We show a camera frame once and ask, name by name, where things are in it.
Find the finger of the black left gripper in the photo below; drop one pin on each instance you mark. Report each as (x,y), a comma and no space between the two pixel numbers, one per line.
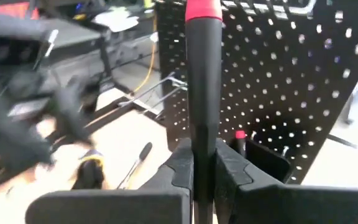
(73,115)
(17,149)

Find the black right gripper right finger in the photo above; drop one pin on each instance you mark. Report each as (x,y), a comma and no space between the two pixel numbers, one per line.
(291,208)

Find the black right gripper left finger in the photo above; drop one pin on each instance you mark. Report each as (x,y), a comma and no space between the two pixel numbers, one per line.
(120,208)

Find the black work glove yellow cuff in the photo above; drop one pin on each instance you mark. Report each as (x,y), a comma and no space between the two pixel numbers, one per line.
(89,174)

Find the large black screwdriver red cap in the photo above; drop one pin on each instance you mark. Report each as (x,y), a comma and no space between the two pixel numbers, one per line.
(204,93)
(240,140)

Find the black pegboard storage bin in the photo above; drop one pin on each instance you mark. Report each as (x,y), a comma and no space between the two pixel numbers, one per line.
(266,161)

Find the large grey desk top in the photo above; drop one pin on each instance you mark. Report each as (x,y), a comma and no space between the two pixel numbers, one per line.
(73,34)

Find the red flat object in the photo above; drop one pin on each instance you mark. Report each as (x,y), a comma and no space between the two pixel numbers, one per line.
(14,9)

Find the white printed paper sheets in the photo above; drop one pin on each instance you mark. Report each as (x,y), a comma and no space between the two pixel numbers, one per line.
(117,18)

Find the black perforated pegboard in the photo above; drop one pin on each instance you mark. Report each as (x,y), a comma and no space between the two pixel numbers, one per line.
(275,93)

